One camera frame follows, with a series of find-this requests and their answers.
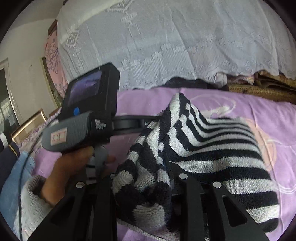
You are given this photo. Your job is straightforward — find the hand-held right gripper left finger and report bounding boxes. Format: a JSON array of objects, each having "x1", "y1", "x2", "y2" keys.
[{"x1": 28, "y1": 173, "x2": 119, "y2": 241}]

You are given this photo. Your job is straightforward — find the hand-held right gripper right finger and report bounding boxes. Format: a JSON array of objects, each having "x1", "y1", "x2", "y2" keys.
[{"x1": 170, "y1": 162, "x2": 271, "y2": 241}]

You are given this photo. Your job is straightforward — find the black and grey striped sweater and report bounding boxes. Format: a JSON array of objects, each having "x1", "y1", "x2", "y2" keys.
[{"x1": 111, "y1": 93, "x2": 281, "y2": 241}]

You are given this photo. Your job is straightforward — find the person's left forearm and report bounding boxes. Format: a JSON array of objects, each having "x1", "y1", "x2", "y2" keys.
[{"x1": 0, "y1": 151, "x2": 57, "y2": 241}]

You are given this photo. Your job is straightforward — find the person's left hand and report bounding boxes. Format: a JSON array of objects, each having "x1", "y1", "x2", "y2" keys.
[{"x1": 40, "y1": 146, "x2": 116, "y2": 207}]

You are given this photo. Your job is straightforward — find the purple floral cloth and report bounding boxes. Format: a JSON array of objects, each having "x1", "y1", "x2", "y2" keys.
[{"x1": 18, "y1": 115, "x2": 63, "y2": 149}]

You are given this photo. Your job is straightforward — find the pink floral quilt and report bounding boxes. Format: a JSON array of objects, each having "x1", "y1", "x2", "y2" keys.
[{"x1": 44, "y1": 31, "x2": 70, "y2": 99}]

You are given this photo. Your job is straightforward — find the window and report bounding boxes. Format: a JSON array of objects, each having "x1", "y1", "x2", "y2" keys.
[{"x1": 0, "y1": 58, "x2": 21, "y2": 131}]

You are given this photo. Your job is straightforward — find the purple printed blanket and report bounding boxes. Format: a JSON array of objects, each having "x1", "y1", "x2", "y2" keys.
[{"x1": 21, "y1": 87, "x2": 296, "y2": 241}]

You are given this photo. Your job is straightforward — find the dark cloth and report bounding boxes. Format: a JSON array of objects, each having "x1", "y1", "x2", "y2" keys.
[{"x1": 165, "y1": 76, "x2": 209, "y2": 90}]

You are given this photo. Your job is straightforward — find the white lace cloth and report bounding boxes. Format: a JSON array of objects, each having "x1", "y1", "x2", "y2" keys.
[{"x1": 57, "y1": 0, "x2": 296, "y2": 91}]

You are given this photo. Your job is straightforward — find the pale folded cloth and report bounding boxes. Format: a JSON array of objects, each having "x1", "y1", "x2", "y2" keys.
[{"x1": 212, "y1": 73, "x2": 230, "y2": 88}]

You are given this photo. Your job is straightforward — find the brown woven mat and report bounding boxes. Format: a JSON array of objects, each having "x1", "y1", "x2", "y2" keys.
[{"x1": 228, "y1": 71, "x2": 296, "y2": 104}]

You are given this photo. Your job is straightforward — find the golden wooden frame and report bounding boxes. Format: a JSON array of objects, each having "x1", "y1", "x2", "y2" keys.
[{"x1": 11, "y1": 108, "x2": 48, "y2": 144}]

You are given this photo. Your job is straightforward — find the black cable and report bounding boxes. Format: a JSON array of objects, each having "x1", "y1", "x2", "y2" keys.
[{"x1": 17, "y1": 118, "x2": 61, "y2": 241}]

